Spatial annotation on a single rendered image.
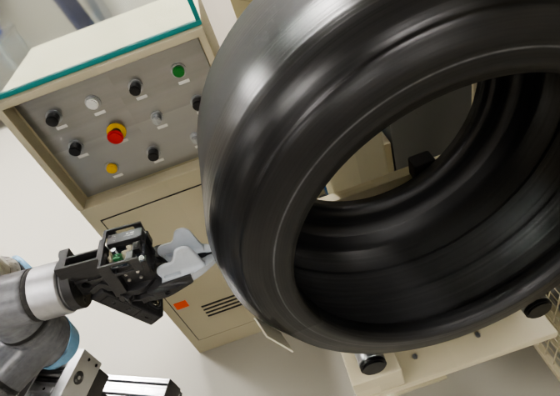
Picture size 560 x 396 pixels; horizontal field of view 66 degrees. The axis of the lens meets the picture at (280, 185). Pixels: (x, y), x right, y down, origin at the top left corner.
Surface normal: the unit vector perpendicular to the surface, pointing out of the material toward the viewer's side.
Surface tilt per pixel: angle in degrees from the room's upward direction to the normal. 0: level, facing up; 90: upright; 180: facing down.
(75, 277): 89
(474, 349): 0
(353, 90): 80
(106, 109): 90
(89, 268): 89
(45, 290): 44
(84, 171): 90
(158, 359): 0
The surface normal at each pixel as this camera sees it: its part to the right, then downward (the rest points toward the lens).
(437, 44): 0.13, 0.47
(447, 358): -0.28, -0.72
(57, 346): 0.83, 0.33
